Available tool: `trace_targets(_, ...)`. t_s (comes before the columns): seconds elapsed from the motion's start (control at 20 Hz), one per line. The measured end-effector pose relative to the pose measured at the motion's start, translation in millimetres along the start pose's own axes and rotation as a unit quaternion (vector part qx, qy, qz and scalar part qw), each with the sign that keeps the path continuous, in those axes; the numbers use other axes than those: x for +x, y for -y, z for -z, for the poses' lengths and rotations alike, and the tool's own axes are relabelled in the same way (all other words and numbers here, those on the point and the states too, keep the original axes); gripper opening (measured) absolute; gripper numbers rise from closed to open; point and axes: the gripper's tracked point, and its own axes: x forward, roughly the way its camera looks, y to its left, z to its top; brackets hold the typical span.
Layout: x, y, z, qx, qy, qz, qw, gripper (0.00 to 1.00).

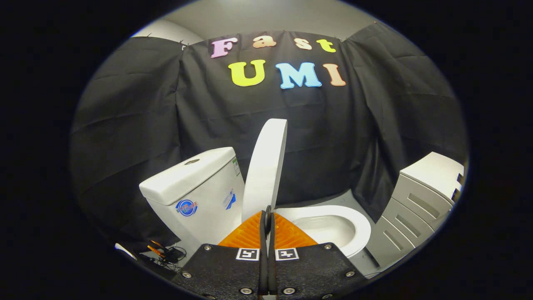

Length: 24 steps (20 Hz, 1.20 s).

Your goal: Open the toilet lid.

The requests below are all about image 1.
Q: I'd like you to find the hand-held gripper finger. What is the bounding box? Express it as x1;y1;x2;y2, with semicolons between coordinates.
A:
171;204;269;298
266;204;369;298

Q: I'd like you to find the white toilet lid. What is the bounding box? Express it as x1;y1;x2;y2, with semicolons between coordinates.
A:
242;118;288;234

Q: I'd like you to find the white toilet bowl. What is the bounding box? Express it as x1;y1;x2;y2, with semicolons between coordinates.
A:
291;215;357;250

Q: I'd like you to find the white toilet tank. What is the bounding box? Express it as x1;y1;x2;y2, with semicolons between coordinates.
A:
139;147;246;267

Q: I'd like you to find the black backdrop cloth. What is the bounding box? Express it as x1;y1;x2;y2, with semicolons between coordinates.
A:
69;21;469;250

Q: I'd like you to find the white cylinder object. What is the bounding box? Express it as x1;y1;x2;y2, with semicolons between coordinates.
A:
115;243;137;261

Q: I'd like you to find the white drawer cabinet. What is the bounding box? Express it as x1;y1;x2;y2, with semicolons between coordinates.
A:
366;152;465;278

